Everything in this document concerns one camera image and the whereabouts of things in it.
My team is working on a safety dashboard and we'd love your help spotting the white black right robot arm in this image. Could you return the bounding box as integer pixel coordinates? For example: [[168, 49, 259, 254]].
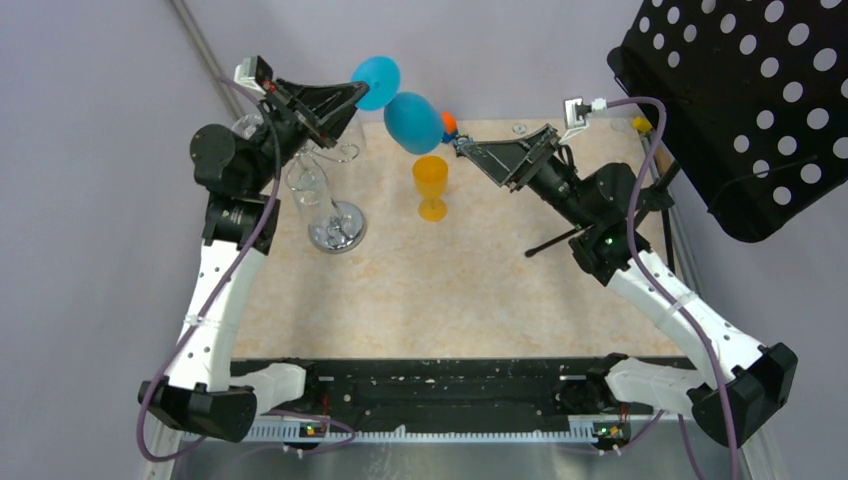
[[453, 125, 798, 447]]

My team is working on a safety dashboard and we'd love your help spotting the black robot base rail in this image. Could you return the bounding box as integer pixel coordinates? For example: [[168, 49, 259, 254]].
[[228, 357, 704, 435]]

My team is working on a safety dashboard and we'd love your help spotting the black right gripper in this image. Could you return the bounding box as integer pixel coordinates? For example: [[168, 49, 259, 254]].
[[461, 124, 595, 230]]

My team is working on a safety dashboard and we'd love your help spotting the yellow corner block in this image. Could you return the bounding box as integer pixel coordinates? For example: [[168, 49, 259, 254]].
[[631, 116, 654, 134]]

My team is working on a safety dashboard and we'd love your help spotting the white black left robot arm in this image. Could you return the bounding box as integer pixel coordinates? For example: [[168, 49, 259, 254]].
[[138, 78, 369, 443]]

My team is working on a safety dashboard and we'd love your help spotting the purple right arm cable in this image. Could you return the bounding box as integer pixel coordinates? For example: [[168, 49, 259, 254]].
[[606, 96, 750, 480]]

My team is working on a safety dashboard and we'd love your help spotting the clear textured glass right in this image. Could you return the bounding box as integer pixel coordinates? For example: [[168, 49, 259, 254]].
[[335, 114, 367, 162]]

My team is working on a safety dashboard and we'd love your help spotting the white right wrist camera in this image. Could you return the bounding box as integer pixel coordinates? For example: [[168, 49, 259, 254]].
[[559, 97, 607, 145]]

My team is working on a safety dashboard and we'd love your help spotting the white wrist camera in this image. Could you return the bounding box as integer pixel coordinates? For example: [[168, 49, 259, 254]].
[[559, 97, 607, 145], [233, 56, 276, 95]]

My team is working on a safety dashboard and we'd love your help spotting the yellow plastic wine glass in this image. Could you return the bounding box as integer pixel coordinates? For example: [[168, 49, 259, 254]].
[[412, 155, 449, 222]]

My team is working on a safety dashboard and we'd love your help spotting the clear wine glass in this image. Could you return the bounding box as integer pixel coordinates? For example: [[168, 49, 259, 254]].
[[231, 113, 264, 140], [286, 166, 336, 227]]

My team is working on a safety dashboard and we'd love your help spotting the black tripod stand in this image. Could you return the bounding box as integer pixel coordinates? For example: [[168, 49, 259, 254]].
[[524, 163, 681, 285]]

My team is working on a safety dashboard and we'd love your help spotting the clear wine glass front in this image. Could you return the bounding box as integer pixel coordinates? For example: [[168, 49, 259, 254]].
[[286, 166, 336, 227]]

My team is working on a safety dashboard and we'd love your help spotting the blue orange toy car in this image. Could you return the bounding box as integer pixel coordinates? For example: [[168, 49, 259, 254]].
[[441, 111, 459, 144]]

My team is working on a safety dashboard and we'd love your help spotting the chrome wine glass rack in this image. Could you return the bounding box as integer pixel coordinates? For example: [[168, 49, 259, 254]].
[[285, 115, 367, 254]]

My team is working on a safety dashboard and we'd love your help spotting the aluminium frame rail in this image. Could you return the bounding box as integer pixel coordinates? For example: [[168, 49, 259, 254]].
[[166, 0, 246, 120]]

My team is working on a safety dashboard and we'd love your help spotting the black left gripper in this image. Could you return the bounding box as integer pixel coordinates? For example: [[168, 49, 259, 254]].
[[245, 75, 370, 192]]

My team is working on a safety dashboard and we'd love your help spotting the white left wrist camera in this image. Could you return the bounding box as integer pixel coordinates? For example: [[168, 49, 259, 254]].
[[233, 56, 276, 95]]

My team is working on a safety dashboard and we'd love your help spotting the black perforated music stand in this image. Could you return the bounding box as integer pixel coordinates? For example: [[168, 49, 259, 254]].
[[607, 1, 847, 243]]

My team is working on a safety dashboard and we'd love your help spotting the blue plastic wine glass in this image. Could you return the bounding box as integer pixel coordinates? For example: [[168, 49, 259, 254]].
[[351, 56, 444, 155]]

